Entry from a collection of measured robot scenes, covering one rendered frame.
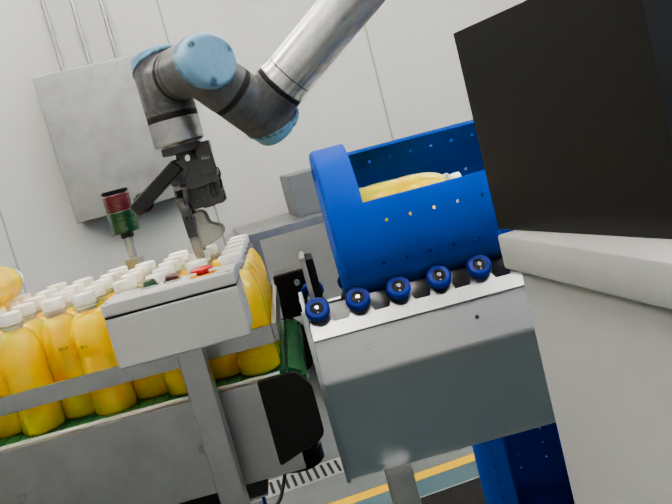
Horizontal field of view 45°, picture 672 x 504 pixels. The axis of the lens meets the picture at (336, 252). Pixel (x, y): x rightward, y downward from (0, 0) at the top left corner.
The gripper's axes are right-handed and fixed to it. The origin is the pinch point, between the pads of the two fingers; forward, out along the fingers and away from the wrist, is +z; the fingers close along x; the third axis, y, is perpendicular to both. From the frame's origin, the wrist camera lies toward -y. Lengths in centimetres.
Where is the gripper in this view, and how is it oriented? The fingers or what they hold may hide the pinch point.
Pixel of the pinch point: (200, 256)
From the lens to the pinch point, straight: 147.6
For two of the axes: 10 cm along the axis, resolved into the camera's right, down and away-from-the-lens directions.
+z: 2.5, 9.6, 1.3
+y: 9.6, -2.6, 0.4
